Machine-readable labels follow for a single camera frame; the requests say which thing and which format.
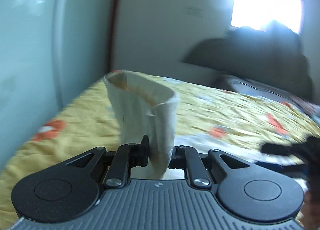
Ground white embossed pants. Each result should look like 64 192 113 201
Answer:
104 71 179 179

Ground yellow floral quilt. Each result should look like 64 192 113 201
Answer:
1 76 319 229

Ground grey striped pillow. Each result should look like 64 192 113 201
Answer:
213 74 298 107

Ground dark scalloped headboard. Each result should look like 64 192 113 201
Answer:
182 21 313 101

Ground glass wardrobe sliding door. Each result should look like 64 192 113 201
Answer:
1 0 113 167

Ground bright window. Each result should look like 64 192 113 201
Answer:
231 0 304 34

